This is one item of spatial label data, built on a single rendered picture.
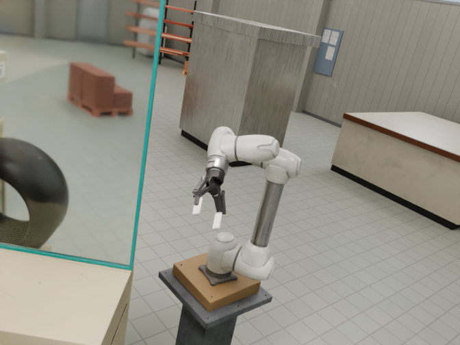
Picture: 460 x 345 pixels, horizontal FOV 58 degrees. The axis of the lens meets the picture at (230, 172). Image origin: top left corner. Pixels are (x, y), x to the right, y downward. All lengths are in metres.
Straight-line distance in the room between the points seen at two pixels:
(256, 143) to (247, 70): 4.31
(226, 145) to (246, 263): 0.89
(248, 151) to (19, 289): 0.93
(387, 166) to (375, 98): 3.66
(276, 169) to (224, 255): 0.58
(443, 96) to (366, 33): 2.28
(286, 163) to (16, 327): 1.41
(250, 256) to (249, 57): 3.97
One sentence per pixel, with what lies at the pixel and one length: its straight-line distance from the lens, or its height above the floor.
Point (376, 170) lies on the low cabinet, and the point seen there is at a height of 0.34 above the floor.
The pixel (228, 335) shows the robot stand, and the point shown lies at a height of 0.32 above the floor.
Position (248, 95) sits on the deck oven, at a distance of 5.98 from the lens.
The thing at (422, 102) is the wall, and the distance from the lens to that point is 9.59.
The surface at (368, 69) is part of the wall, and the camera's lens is 10.23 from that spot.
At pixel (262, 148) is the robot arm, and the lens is 1.65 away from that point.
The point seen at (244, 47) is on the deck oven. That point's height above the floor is 1.72.
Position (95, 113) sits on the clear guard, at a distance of 1.38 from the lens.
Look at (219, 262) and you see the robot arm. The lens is 2.43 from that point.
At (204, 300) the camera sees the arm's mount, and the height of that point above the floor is 0.69.
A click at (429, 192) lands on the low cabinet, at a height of 0.37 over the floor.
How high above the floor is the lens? 2.20
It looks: 21 degrees down
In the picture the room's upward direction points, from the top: 11 degrees clockwise
